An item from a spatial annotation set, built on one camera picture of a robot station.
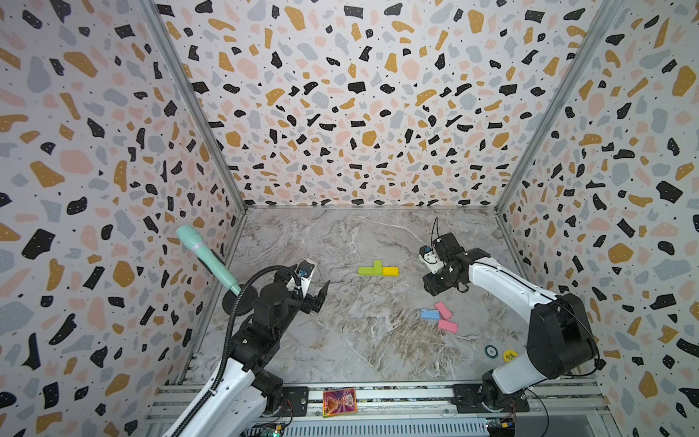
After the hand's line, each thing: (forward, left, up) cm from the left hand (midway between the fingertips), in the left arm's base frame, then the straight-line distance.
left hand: (315, 272), depth 75 cm
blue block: (-3, -36, -22) cm, 42 cm away
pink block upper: (-2, -40, -22) cm, 45 cm away
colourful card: (-28, -6, -21) cm, 35 cm away
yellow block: (+14, -23, -22) cm, 35 cm away
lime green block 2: (+15, -18, -21) cm, 32 cm away
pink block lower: (-7, -40, -22) cm, 47 cm away
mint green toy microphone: (+4, +30, +11) cm, 32 cm away
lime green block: (+14, -14, -22) cm, 29 cm away
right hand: (+4, -37, -15) cm, 41 cm away
